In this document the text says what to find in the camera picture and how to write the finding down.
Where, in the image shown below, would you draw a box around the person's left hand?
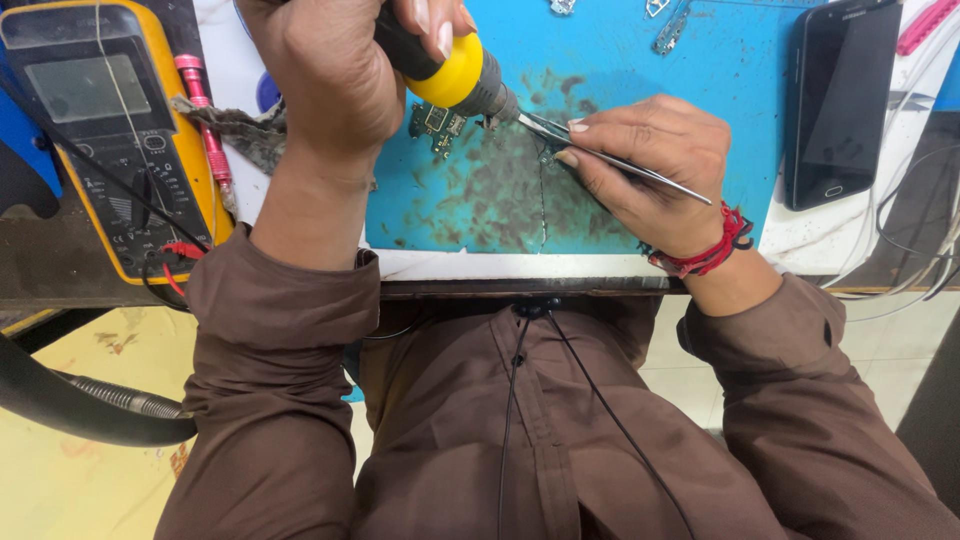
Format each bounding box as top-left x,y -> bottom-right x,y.
236,0 -> 479,177

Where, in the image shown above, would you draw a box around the person's right hand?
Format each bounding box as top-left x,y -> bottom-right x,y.
553,93 -> 733,261

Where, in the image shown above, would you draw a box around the black yellow hot air handle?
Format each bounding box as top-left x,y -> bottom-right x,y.
372,3 -> 523,127

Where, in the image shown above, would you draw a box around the silver metal tweezers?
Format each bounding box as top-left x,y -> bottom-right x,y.
517,112 -> 714,207

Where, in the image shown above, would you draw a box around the green phone circuit board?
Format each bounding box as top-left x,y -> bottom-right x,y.
408,100 -> 468,159

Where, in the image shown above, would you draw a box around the blue stained work mat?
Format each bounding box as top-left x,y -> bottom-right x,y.
364,0 -> 828,256

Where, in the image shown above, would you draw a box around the blue round object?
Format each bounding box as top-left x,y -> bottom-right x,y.
254,70 -> 284,115

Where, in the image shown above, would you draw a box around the grey dirty cloth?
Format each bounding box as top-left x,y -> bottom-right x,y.
170,93 -> 291,178

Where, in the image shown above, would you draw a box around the small charging port board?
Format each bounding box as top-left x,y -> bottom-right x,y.
651,0 -> 693,58

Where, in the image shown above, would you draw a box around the pink metal screwdriver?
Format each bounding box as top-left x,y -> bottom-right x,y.
173,53 -> 240,219

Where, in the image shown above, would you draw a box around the red multimeter probe lead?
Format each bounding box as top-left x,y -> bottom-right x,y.
159,239 -> 208,298

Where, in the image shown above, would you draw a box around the yellow digital multimeter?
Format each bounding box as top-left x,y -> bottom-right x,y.
0,0 -> 236,287

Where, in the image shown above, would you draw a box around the red thread wristband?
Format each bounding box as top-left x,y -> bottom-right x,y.
646,201 -> 756,280

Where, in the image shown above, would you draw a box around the black multimeter probe lead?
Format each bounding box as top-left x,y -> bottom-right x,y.
0,71 -> 213,255

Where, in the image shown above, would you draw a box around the brown shirt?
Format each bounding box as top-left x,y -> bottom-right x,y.
341,296 -> 759,540

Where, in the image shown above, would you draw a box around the black smartphone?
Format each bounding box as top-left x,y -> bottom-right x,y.
783,0 -> 906,213

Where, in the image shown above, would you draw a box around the pink plastic tool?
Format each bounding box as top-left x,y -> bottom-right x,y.
895,0 -> 960,58

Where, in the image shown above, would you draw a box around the thin black cable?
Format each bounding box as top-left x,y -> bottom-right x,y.
495,298 -> 699,540

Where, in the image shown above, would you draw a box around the flexible metal hose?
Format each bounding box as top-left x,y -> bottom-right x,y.
51,370 -> 190,422

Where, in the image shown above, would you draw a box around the thick black hose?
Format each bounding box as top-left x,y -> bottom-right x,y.
0,332 -> 198,450

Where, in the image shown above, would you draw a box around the bundle of white cables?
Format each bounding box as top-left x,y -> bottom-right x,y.
820,15 -> 960,324

